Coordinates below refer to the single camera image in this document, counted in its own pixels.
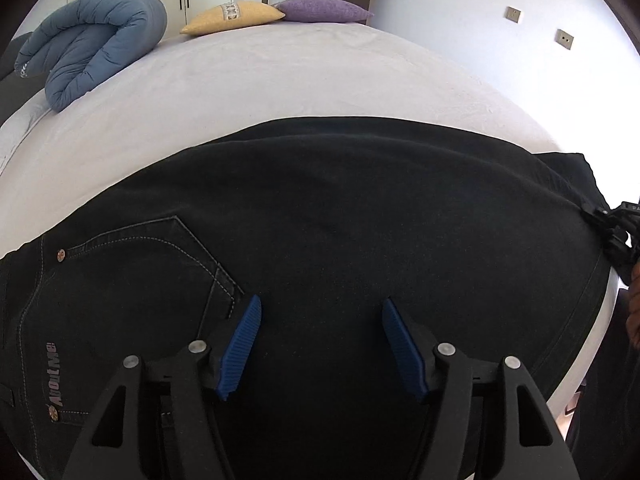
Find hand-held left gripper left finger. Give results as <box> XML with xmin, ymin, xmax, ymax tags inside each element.
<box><xmin>62</xmin><ymin>294</ymin><xmax>263</xmax><ymax>480</ymax></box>

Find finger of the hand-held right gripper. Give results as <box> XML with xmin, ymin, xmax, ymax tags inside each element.
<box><xmin>581</xmin><ymin>204</ymin><xmax>626</xmax><ymax>248</ymax></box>

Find black denim pants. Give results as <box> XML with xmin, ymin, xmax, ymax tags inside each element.
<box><xmin>0</xmin><ymin>116</ymin><xmax>621</xmax><ymax>480</ymax></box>

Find white pillow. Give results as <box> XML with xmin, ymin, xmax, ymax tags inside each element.
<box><xmin>0</xmin><ymin>105</ymin><xmax>51</xmax><ymax>171</ymax></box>

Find purple cushion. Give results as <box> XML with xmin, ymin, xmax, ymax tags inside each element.
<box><xmin>272</xmin><ymin>0</ymin><xmax>375</xmax><ymax>25</ymax></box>

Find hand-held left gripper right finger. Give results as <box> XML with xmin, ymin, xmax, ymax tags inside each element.
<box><xmin>381</xmin><ymin>297</ymin><xmax>581</xmax><ymax>480</ymax></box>

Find yellow cushion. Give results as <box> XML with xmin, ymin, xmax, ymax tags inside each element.
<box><xmin>180</xmin><ymin>0</ymin><xmax>287</xmax><ymax>37</ymax></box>

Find bed with white sheet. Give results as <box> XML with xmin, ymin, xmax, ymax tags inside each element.
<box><xmin>0</xmin><ymin>20</ymin><xmax>621</xmax><ymax>480</ymax></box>

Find rolled blue duvet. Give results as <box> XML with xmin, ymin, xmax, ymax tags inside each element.
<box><xmin>15</xmin><ymin>0</ymin><xmax>168</xmax><ymax>113</ymax></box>

